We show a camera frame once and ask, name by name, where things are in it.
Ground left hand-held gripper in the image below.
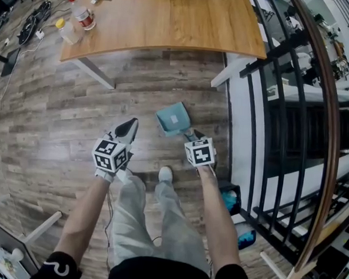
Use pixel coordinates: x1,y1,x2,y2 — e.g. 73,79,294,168
90,116,140,175

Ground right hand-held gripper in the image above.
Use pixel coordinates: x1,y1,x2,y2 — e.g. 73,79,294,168
182,129,218,169

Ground teal dustpan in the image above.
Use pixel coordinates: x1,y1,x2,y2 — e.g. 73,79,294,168
154,100,198,142

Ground person's left forearm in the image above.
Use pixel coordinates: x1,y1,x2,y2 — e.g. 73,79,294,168
54,172,115,269

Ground person's right forearm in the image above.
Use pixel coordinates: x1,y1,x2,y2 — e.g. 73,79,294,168
190,163,248,272

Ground person's right white shoe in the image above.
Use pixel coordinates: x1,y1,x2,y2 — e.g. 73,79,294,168
158,166,175,184

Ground black bin with blue contents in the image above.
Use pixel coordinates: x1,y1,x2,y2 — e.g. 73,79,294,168
217,181,244,217

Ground person's grey trousers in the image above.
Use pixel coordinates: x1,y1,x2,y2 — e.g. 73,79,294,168
107,173,217,277

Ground blue patterned item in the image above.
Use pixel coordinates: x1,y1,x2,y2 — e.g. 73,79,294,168
237,228,258,252

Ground yellow cap bottle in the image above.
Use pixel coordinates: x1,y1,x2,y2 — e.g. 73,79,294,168
54,18,83,46

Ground wooden table with white legs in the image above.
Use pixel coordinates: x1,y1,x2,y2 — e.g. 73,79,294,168
58,0,271,99

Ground dark table with white legs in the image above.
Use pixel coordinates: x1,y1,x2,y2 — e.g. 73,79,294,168
0,192,64,277

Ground red cap bottle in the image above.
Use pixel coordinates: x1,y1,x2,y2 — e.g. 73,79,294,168
65,0,99,32

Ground black railing with wooden handrail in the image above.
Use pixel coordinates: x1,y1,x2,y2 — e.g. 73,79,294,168
210,0,349,279

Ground yellow table with black base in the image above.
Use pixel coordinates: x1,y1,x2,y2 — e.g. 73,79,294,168
0,46,22,79

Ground person's black shirt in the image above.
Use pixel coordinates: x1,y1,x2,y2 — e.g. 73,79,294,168
29,248,262,279

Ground black equipment on floor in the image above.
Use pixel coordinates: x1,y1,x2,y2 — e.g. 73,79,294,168
16,0,52,48

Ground white vase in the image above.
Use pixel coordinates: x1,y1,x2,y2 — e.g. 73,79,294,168
9,247,25,263

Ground pale flower bunch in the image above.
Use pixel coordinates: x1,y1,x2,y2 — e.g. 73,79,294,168
0,254,15,272

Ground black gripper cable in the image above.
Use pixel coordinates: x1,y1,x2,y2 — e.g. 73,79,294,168
100,187,117,274

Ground white floor cable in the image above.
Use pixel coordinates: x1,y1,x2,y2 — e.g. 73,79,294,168
0,35,42,187

